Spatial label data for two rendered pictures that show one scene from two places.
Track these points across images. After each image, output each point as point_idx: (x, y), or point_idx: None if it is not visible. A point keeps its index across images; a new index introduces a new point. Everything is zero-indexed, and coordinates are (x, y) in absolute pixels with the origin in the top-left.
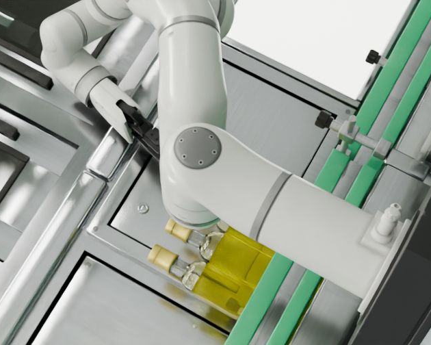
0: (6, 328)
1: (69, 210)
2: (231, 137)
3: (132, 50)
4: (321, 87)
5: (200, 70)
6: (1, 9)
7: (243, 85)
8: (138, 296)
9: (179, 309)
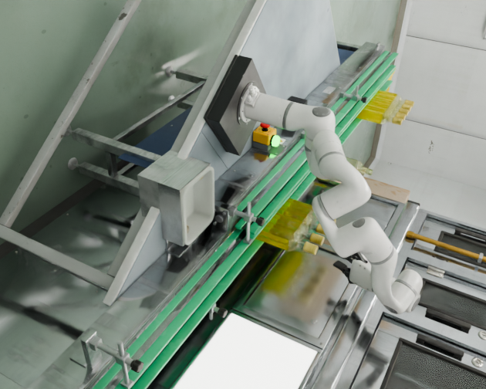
0: (394, 231)
1: None
2: (308, 119)
3: (371, 356)
4: (251, 318)
5: (325, 136)
6: (471, 387)
7: (298, 323)
8: None
9: None
